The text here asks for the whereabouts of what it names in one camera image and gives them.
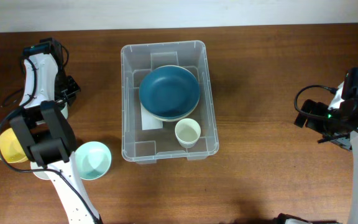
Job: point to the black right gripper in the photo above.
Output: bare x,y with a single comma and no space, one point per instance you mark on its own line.
318,108

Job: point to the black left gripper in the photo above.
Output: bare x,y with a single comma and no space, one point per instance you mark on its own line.
69,97

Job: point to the cream plastic bowl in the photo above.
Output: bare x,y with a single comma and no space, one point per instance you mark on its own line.
172,118

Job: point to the blue plastic bowl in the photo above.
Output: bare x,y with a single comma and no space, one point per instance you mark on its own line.
169,91

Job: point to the cream plastic cup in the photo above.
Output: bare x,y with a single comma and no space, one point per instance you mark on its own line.
187,132

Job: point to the mint green plastic cup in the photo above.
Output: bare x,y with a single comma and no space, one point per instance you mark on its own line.
64,110

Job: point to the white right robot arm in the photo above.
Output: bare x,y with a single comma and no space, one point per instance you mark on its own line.
337,123

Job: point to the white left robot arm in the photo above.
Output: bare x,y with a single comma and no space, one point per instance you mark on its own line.
43,130

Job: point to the mint green small bowl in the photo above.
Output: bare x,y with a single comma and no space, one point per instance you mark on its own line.
93,160

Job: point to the yellow small bowl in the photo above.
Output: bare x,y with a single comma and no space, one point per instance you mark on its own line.
11,148

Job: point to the white small bowl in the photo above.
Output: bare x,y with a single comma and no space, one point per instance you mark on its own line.
41,174

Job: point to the white paper label in bin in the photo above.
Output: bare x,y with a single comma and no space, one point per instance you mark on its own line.
149,122

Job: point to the clear plastic storage bin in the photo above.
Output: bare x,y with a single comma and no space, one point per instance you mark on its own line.
171,80

